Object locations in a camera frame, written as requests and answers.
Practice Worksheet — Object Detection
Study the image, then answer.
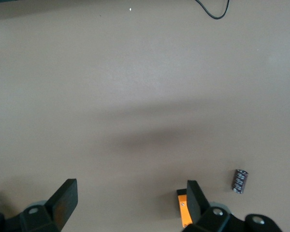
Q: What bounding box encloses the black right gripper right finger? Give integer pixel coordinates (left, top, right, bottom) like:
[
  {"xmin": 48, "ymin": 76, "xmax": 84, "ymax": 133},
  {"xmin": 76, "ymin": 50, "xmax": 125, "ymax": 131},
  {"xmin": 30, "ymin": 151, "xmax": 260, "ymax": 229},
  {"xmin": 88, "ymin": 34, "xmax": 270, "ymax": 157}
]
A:
[{"xmin": 182, "ymin": 180, "xmax": 245, "ymax": 232}]

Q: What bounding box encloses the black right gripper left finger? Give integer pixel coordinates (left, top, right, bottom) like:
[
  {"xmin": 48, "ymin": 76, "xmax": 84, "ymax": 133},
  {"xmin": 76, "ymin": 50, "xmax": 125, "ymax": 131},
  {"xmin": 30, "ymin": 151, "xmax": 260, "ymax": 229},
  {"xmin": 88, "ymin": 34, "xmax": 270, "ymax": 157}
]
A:
[{"xmin": 19, "ymin": 178, "xmax": 78, "ymax": 232}]

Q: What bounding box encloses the dark cylindrical capacitor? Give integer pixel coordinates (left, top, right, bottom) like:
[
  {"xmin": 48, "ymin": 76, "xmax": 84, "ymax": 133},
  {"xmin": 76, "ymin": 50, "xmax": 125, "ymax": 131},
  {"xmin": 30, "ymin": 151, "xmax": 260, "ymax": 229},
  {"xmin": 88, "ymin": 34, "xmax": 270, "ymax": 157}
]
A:
[{"xmin": 231, "ymin": 169, "xmax": 249, "ymax": 194}]

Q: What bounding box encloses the orange button enclosure box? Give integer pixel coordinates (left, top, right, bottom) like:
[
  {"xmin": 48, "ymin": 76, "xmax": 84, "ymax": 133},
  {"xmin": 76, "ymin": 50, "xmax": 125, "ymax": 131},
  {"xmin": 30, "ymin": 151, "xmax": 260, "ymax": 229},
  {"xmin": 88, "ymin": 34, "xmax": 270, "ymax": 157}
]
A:
[{"xmin": 176, "ymin": 188, "xmax": 193, "ymax": 228}]

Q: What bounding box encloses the black cable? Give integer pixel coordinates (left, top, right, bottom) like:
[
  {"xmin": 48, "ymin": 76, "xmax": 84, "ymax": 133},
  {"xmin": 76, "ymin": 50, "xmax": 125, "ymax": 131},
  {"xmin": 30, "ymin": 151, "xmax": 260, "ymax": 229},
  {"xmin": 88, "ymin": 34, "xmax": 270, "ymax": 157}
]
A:
[{"xmin": 195, "ymin": 0, "xmax": 231, "ymax": 20}]

